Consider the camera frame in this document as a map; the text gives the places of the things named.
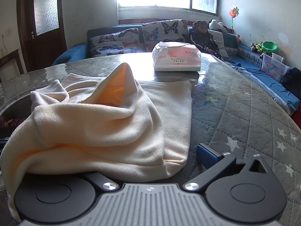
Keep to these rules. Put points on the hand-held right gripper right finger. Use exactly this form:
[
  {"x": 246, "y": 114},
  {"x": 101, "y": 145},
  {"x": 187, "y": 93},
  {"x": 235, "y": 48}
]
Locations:
[{"x": 207, "y": 156}]

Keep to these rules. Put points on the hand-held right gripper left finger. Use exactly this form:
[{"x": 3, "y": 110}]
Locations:
[{"x": 98, "y": 180}]

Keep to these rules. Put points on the cream cloth towel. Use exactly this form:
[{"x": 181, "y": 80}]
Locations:
[{"x": 105, "y": 127}]

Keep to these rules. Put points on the white pink tissue pack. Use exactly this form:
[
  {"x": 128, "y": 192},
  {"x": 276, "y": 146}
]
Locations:
[{"x": 176, "y": 57}]

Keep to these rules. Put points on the black round induction cooker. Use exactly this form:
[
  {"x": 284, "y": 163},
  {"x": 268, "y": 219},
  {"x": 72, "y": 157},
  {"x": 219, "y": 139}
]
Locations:
[{"x": 11, "y": 120}]

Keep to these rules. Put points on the clear plastic storage box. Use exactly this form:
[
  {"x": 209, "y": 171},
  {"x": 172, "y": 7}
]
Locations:
[{"x": 274, "y": 67}]

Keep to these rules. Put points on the black bag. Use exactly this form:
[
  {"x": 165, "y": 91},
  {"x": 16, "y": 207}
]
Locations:
[{"x": 292, "y": 81}]

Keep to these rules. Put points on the grey plain cushion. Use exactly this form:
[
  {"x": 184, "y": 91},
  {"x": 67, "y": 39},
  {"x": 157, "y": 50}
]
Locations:
[{"x": 218, "y": 41}]

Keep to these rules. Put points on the green plush toy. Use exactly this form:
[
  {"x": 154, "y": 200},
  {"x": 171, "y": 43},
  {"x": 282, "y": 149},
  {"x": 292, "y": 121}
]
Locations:
[{"x": 257, "y": 47}]

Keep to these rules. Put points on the green plastic bowl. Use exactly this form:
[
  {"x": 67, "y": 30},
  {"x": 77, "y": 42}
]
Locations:
[{"x": 269, "y": 46}]

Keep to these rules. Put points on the blue sofa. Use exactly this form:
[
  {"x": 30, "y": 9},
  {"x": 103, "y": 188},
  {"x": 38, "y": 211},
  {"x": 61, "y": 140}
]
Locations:
[{"x": 77, "y": 51}]

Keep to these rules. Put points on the panda plush toy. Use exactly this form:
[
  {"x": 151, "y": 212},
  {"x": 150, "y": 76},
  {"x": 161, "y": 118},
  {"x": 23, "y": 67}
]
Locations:
[{"x": 214, "y": 24}]

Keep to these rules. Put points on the tall butterfly print cushion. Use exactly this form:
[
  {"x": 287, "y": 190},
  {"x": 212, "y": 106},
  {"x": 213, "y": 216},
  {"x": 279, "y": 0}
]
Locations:
[{"x": 162, "y": 31}]

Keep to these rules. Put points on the wide butterfly print cushion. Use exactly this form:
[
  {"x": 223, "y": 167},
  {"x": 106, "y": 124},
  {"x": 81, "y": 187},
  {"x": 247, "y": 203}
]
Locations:
[{"x": 112, "y": 42}]

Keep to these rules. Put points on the dark wooden door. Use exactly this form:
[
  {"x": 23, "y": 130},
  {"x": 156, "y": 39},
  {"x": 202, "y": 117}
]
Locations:
[{"x": 50, "y": 49}]

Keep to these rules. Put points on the colourful pinwheel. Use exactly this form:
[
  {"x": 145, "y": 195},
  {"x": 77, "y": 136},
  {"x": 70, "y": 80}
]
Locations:
[{"x": 233, "y": 13}]

